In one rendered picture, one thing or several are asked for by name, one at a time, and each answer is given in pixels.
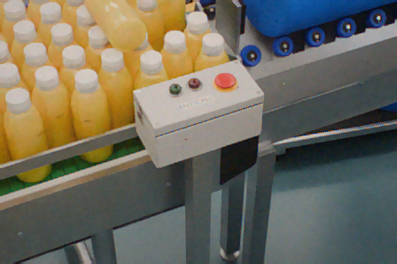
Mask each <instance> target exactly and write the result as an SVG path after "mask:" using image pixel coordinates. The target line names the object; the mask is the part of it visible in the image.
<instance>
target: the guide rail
mask: <svg viewBox="0 0 397 264"><path fill-rule="evenodd" d="M137 136H139V135H138V134H137V132H136V123H132V124H130V125H127V126H124V127H120V128H115V129H113V130H111V131H107V132H105V133H101V134H98V135H94V136H91V137H86V138H84V139H81V140H79V141H74V142H72V143H69V144H65V145H61V146H59V147H55V148H53V149H49V150H47V151H41V152H39V153H35V154H33V155H29V156H26V157H25V158H21V159H15V160H14V161H9V162H6V163H4V164H1V165H0V180H2V179H4V178H8V177H10V176H14V175H16V174H21V173H24V172H27V171H29V170H33V169H36V168H38V167H42V166H47V165H49V164H53V163H55V162H57V161H61V160H63V159H68V158H72V157H74V156H76V155H80V154H83V153H86V152H89V151H94V150H96V149H100V148H102V147H106V146H107V145H111V144H115V143H119V142H121V141H125V140H128V139H131V138H133V137H137Z"/></svg>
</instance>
